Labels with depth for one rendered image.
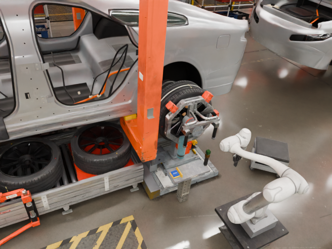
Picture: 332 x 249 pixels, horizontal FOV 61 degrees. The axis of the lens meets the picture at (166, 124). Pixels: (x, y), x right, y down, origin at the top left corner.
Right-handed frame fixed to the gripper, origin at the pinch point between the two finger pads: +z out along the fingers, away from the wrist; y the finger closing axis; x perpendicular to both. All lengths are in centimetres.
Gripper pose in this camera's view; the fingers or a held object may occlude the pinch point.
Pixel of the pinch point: (235, 163)
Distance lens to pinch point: 271.7
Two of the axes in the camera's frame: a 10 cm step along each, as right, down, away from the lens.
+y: 8.6, -3.0, 4.1
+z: -0.5, 7.5, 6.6
